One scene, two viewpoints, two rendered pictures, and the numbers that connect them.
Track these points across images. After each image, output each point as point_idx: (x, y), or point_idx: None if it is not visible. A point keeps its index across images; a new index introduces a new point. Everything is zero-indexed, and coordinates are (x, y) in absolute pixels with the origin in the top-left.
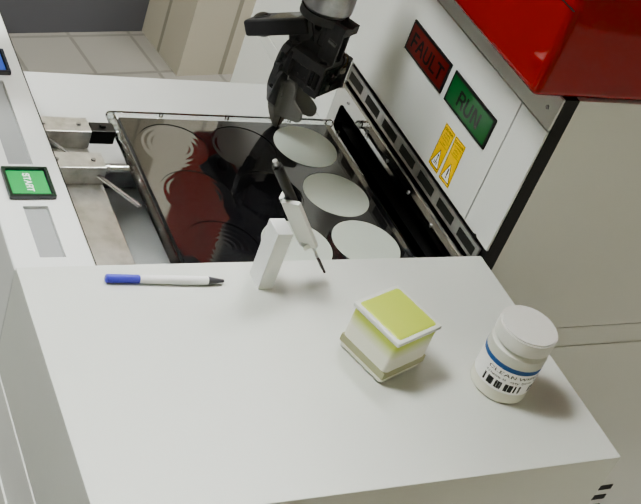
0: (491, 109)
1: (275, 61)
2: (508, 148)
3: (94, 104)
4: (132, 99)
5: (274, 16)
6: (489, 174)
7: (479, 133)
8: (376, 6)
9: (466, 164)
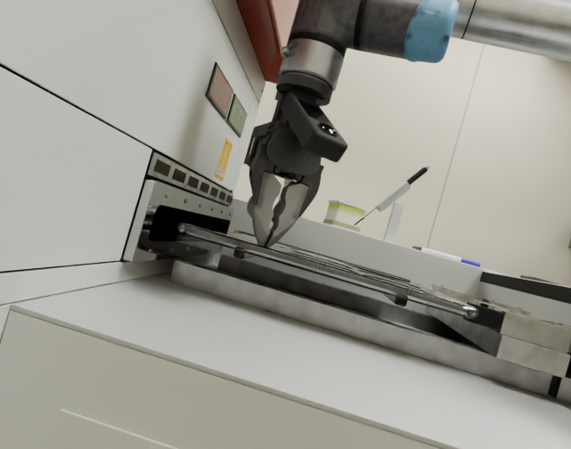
0: (244, 109)
1: (323, 166)
2: (248, 126)
3: (469, 415)
4: (395, 398)
5: (324, 122)
6: (240, 149)
7: (240, 128)
8: (181, 60)
9: (232, 154)
